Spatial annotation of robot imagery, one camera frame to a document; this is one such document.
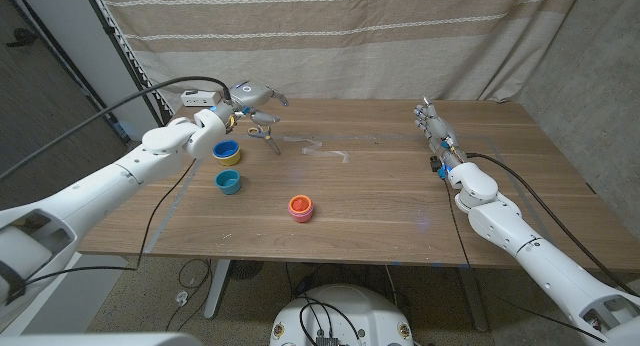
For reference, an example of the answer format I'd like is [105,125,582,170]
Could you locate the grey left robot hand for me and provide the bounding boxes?
[227,79,290,127]

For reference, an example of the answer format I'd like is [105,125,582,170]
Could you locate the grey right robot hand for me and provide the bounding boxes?
[413,96,469,170]

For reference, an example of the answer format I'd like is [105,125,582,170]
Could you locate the grey scissors with yellow handles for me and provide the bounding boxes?
[246,125,282,156]

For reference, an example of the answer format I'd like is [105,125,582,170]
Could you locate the white domed robot base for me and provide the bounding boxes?
[269,284,415,346]

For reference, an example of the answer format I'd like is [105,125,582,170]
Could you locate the clear tape strip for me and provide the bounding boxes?
[283,134,351,164]

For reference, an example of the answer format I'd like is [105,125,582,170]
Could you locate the white power strip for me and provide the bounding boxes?
[180,89,222,108]

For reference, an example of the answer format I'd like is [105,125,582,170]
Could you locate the beige striped curtain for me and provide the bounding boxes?
[93,0,585,104]

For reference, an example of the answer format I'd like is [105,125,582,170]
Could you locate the teal plastic cup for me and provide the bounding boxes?
[214,169,243,196]

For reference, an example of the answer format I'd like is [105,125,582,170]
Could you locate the orange plastic cup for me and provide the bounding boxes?
[289,194,314,215]

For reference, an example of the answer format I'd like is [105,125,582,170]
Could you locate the pink plastic cup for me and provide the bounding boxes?
[287,205,315,224]

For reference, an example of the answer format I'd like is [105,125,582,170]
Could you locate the black curtain stand pole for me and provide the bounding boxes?
[82,0,174,132]

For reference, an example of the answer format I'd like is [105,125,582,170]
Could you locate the grey table leg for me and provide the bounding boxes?
[457,266,489,333]

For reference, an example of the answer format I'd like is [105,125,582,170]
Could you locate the black round floor object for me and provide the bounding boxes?
[229,259,265,281]

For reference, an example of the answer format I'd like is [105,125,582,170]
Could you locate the white table leg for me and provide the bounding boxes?
[203,259,232,320]

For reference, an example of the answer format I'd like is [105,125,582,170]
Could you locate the dark textured door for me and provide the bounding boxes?
[0,0,129,212]

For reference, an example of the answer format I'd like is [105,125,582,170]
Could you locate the white platform box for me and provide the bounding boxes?
[0,253,129,337]

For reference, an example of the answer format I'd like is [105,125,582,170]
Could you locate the white robot torso edge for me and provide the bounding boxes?
[0,331,204,346]

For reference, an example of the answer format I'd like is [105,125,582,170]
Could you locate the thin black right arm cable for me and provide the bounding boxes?
[442,178,609,343]

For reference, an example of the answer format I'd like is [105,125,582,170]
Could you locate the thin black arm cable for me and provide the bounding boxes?
[9,158,197,292]
[442,178,609,343]

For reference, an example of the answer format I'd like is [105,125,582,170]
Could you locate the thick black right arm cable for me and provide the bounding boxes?
[467,152,639,297]

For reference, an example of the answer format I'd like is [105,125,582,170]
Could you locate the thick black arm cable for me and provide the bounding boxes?
[0,75,232,182]
[467,152,639,297]

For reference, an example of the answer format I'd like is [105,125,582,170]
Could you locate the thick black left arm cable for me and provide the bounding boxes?
[0,75,232,182]

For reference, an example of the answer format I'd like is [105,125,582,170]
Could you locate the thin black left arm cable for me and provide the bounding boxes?
[9,158,197,292]

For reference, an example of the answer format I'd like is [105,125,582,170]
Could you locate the black floor cable loop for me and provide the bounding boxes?
[164,258,216,333]

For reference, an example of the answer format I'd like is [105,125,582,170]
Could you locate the black cables on robot base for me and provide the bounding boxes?
[297,295,362,346]

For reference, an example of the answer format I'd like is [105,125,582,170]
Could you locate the black door handle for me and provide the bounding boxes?
[5,28,39,48]

